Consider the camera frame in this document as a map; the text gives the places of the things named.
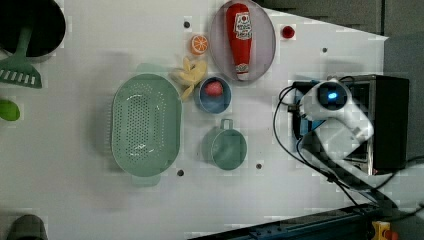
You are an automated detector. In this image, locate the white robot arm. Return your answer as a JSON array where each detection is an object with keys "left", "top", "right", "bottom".
[{"left": 299, "top": 79, "right": 391, "bottom": 202}]

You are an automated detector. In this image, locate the blue small bowl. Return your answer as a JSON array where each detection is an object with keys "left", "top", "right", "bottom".
[{"left": 194, "top": 77, "right": 232, "bottom": 114}]

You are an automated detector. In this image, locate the red strawberry toy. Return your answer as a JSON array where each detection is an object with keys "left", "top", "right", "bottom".
[{"left": 205, "top": 81, "right": 223, "bottom": 97}]

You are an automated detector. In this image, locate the yellow banana peel toy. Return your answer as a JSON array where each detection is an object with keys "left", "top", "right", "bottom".
[{"left": 170, "top": 57, "right": 208, "bottom": 101}]

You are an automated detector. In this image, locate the green perforated colander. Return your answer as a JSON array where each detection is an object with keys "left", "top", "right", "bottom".
[{"left": 110, "top": 63, "right": 182, "bottom": 187}]

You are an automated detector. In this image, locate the orange slice toy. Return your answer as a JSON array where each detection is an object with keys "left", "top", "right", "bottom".
[{"left": 190, "top": 35, "right": 208, "bottom": 55}]

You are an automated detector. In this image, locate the grey round plate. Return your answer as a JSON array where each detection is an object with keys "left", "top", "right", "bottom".
[{"left": 209, "top": 0, "right": 276, "bottom": 81}]

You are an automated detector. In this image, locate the red plush ketchup bottle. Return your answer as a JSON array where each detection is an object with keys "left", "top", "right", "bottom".
[{"left": 225, "top": 3, "right": 253, "bottom": 81}]

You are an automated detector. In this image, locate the small red round toy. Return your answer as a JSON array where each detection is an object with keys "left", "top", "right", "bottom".
[{"left": 281, "top": 26, "right": 295, "bottom": 39}]

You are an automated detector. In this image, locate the black round pot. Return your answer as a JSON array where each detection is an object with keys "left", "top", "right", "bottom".
[{"left": 0, "top": 0, "right": 66, "bottom": 62}]

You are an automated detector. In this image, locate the green slotted spatula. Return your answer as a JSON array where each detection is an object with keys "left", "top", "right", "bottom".
[{"left": 0, "top": 27, "right": 42, "bottom": 89}]

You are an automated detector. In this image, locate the yellow orange clamp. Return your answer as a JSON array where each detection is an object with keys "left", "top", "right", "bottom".
[{"left": 372, "top": 221, "right": 399, "bottom": 240}]

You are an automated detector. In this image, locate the lime green round object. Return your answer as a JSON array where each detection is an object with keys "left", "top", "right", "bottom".
[{"left": 0, "top": 99, "right": 20, "bottom": 121}]

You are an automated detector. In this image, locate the dark grey object bottom-left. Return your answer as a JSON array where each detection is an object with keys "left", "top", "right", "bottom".
[{"left": 6, "top": 215, "right": 48, "bottom": 240}]

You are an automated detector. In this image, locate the green cup with handle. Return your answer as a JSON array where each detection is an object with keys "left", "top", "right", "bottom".
[{"left": 201, "top": 119, "right": 247, "bottom": 171}]

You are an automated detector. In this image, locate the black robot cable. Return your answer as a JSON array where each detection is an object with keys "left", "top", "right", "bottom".
[{"left": 272, "top": 75, "right": 424, "bottom": 209}]

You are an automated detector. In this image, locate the blue metal frame rail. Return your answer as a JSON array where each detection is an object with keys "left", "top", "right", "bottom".
[{"left": 190, "top": 204, "right": 381, "bottom": 240}]

